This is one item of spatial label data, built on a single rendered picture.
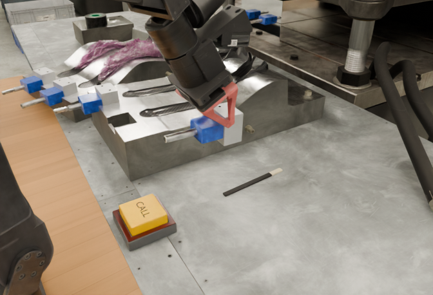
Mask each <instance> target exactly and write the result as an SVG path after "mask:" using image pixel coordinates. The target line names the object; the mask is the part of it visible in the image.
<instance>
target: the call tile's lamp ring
mask: <svg viewBox="0 0 433 295"><path fill-rule="evenodd" d="M155 197H156V199H157V200H158V201H159V203H160V205H161V206H162V207H163V209H164V210H165V212H166V213H167V215H168V220H169V222H168V223H166V224H163V225H160V226H158V227H156V228H153V229H150V230H148V231H146V232H143V233H140V234H138V235H136V236H133V237H131V236H130V234H129V232H128V230H127V228H126V226H125V225H124V222H123V221H122V219H121V217H120V215H119V213H118V212H120V211H119V209H117V210H114V211H113V214H114V215H115V217H116V219H117V221H118V223H119V225H120V227H121V229H122V231H123V233H124V235H125V237H126V238H127V240H128V242H131V241H133V240H136V239H138V238H141V237H143V236H145V235H148V234H151V233H154V232H155V231H158V230H161V229H163V228H165V227H168V226H170V225H173V224H175V221H174V219H172V217H171V215H170V214H169V213H168V211H167V210H166V208H165V207H164V206H163V204H162V202H161V201H160V200H159V198H158V197H157V196H155Z"/></svg>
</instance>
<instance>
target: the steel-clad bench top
mask: <svg viewBox="0 0 433 295"><path fill-rule="evenodd" d="M82 20H85V17H74V18H68V19H58V20H52V21H42V22H36V23H29V24H28V23H26V24H16V25H12V28H13V29H14V32H15V34H16V36H17V38H18V40H19V42H20V44H21V46H22V48H23V50H24V52H25V54H26V57H27V59H28V61H29V63H30V65H31V67H32V69H33V70H37V69H39V68H44V67H46V68H51V67H54V66H58V65H60V64H62V63H63V62H64V61H66V60H67V59H68V58H69V57H71V56H72V55H73V54H74V53H75V52H76V51H77V50H78V49H79V48H80V47H81V46H82V45H81V44H80V43H79V42H78V41H77V39H76V38H75V33H74V29H73V23H72V21H82ZM267 64H268V68H270V69H272V70H274V71H276V72H278V73H280V74H282V75H284V76H286V77H288V78H290V79H292V80H294V81H296V82H298V83H300V84H302V85H304V86H306V87H308V88H310V89H312V90H314V91H316V92H318V93H320V94H322V95H324V96H325V104H324V109H323V117H322V119H318V120H315V121H312V122H309V123H306V124H303V125H301V126H297V127H295V128H291V129H288V130H285V131H281V132H279V133H275V134H273V135H269V136H267V137H264V138H260V139H258V140H254V141H252V142H248V143H246V144H242V145H240V146H237V147H233V148H231V149H227V150H225V151H221V152H219V153H215V154H213V155H209V156H207V157H204V158H200V159H198V160H194V161H192V162H188V163H185V164H182V165H179V166H176V167H172V168H170V169H167V170H164V171H161V172H158V173H155V174H152V175H149V176H145V177H143V178H140V179H137V180H134V181H131V182H130V180H129V179H128V177H127V176H126V174H125V172H124V171H123V170H122V168H121V166H120V165H119V163H118V162H117V160H116V159H115V157H114V156H113V154H112V152H111V151H110V149H109V147H108V146H107V145H106V143H105V141H104V140H103V139H102V137H101V135H100V134H99V132H98V131H97V129H96V128H95V126H94V125H93V119H92V117H90V118H87V119H84V120H82V121H80V122H77V123H75V122H73V121H72V120H70V119H68V118H67V117H65V116H64V115H61V114H60V113H54V114H55V116H56V118H57V120H58V122H59V124H60V126H61V128H62V130H63V132H64V134H65V136H66V139H67V141H68V143H69V145H70V147H71V149H72V151H73V153H74V155H75V157H76V159H77V161H78V163H79V165H80V167H81V169H82V172H83V173H84V175H85V177H86V179H87V181H88V183H89V185H90V187H91V190H92V192H93V194H94V196H95V198H96V200H97V202H98V204H99V206H100V208H101V210H102V212H103V214H104V217H105V219H106V221H107V223H108V225H109V227H110V229H111V231H112V233H113V235H114V237H115V239H116V241H117V243H118V245H119V247H120V249H121V251H122V253H123V255H124V257H125V259H126V261H127V263H128V265H129V268H130V270H131V272H132V274H133V276H134V278H135V280H136V282H137V284H138V286H139V288H140V290H141V293H142V295H433V211H432V210H431V208H430V206H429V204H428V201H427V198H426V196H425V194H424V192H423V189H422V186H421V184H420V182H419V179H418V176H417V174H416V172H415V169H414V166H413V165H412V162H411V160H410V157H409V154H408V153H407V150H406V147H405V145H404V143H403V140H402V138H401V135H400V133H399V130H398V127H397V125H395V124H393V123H391V122H389V121H387V120H385V119H383V118H381V117H379V116H377V115H375V114H373V113H371V112H369V111H367V110H365V109H362V108H360V107H358V106H356V105H354V104H352V103H350V102H348V101H346V100H344V99H341V98H339V97H337V96H335V95H333V94H332V93H329V92H328V91H325V90H323V89H321V88H319V87H317V86H315V85H313V84H311V83H309V82H307V81H305V80H303V79H301V78H299V77H297V76H295V75H292V74H290V73H288V72H286V71H284V70H282V69H280V68H278V67H276V66H274V65H272V64H269V63H268V62H267ZM278 168H281V169H282V170H283V171H282V172H280V173H277V174H275V175H273V176H270V177H269V178H266V179H264V180H262V181H260V182H257V183H255V184H253V185H251V186H249V187H246V188H244V189H242V190H240V191H237V192H235V193H233V194H231V195H229V196H224V195H223V193H224V192H226V191H228V190H230V189H232V188H235V187H237V186H240V185H242V184H244V183H246V182H248V181H250V180H253V179H255V178H258V177H259V176H262V175H264V174H266V173H269V172H271V171H273V170H275V169H278ZM150 194H154V196H157V197H158V198H159V200H160V201H161V202H162V204H163V205H164V207H165V208H166V209H167V211H168V213H169V214H170V215H171V217H172V218H173V219H174V221H175V222H176V224H177V232H176V233H173V234H171V235H169V236H166V237H164V238H161V239H159V240H157V241H155V242H152V243H149V244H147V245H145V246H142V247H139V248H138V249H135V250H133V251H129V249H128V247H127V245H126V243H125V241H124V240H123V238H122V236H121V234H120V232H119V230H118V228H117V226H116V224H115V222H114V220H113V214H112V212H113V211H114V210H117V209H119V206H120V205H121V204H125V203H126V202H130V201H132V200H136V199H138V198H141V197H143V196H146V195H150Z"/></svg>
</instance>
